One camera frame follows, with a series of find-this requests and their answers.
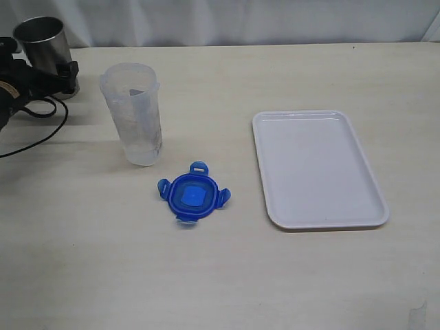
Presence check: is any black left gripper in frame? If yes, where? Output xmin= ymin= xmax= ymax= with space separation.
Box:
xmin=0 ymin=36 xmax=79 ymax=129

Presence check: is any stainless steel cup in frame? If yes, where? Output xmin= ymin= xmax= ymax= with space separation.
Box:
xmin=12 ymin=16 xmax=80 ymax=101

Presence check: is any blue snap-lock container lid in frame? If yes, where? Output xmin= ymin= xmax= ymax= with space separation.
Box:
xmin=157 ymin=161 xmax=231 ymax=226

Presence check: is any clear plastic tall container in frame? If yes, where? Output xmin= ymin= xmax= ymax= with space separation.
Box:
xmin=100 ymin=63 xmax=162 ymax=166

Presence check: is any white backdrop curtain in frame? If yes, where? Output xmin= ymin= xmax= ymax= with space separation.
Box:
xmin=1 ymin=1 xmax=439 ymax=47

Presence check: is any white rectangular plastic tray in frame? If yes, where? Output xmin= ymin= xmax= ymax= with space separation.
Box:
xmin=252 ymin=110 xmax=390 ymax=230

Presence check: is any black cable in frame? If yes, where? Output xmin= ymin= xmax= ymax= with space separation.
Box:
xmin=0 ymin=96 xmax=69 ymax=159

